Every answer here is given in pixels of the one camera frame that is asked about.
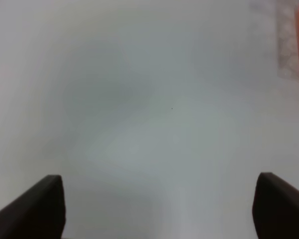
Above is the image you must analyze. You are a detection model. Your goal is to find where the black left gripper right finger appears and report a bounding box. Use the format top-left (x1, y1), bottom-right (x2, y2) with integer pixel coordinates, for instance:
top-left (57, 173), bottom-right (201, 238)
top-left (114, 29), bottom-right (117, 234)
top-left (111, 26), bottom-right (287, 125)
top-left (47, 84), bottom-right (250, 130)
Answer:
top-left (252, 172), bottom-right (299, 239)

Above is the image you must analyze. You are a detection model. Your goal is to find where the orange test tube rack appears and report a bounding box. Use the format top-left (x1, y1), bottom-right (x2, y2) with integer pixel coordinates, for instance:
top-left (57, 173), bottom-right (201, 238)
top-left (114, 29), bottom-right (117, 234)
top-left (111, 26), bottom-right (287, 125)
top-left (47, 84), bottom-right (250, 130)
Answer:
top-left (276, 0), bottom-right (299, 81)

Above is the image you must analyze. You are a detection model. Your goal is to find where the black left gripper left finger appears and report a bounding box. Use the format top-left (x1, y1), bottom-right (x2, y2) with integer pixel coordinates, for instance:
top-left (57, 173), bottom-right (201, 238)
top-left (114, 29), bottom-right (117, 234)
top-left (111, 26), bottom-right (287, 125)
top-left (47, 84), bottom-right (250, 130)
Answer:
top-left (0, 175), bottom-right (66, 239)

